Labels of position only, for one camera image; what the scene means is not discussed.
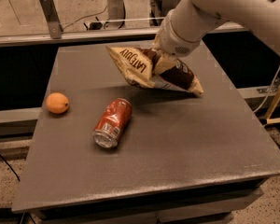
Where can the red soda can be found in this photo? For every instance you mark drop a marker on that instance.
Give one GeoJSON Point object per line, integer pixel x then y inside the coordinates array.
{"type": "Point", "coordinates": [112, 123]}

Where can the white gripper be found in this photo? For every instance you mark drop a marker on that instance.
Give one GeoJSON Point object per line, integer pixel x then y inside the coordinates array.
{"type": "Point", "coordinates": [174, 41]}

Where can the orange fruit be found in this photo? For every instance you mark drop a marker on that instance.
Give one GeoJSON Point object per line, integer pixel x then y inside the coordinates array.
{"type": "Point", "coordinates": [57, 103]}

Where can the horizontal metal rail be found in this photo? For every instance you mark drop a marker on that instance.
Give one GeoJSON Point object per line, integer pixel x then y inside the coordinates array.
{"type": "Point", "coordinates": [96, 36]}

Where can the yellow metal frame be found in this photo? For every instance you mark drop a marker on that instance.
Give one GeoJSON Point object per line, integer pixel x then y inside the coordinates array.
{"type": "Point", "coordinates": [268, 116]}

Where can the left metal rail bracket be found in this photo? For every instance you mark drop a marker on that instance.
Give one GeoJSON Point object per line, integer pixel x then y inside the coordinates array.
{"type": "Point", "coordinates": [52, 19]}

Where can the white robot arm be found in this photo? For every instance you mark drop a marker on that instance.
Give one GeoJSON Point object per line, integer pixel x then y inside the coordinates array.
{"type": "Point", "coordinates": [185, 26]}

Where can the brown Late July chip bag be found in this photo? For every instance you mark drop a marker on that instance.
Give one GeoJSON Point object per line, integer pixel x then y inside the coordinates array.
{"type": "Point", "coordinates": [137, 67]}

